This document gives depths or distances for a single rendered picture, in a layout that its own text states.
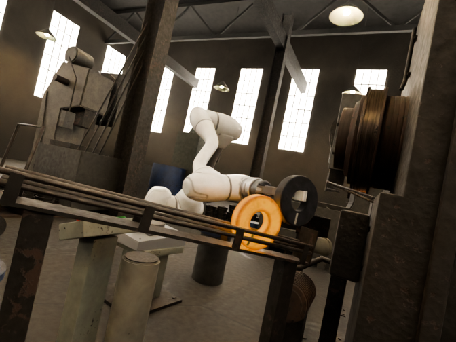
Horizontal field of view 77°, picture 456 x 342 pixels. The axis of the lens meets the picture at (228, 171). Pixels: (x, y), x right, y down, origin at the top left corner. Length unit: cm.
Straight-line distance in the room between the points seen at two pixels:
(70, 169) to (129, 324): 304
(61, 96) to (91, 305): 570
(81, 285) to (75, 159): 288
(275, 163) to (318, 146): 182
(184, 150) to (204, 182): 382
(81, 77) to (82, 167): 284
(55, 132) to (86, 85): 111
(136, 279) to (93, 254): 17
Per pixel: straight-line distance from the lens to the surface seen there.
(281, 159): 1192
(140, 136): 397
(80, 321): 112
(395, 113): 126
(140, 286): 97
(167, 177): 460
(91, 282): 107
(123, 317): 101
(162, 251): 177
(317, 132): 1186
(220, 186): 105
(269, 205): 82
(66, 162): 398
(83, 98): 617
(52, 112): 663
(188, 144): 481
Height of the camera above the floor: 81
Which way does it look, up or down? 2 degrees up
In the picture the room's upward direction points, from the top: 12 degrees clockwise
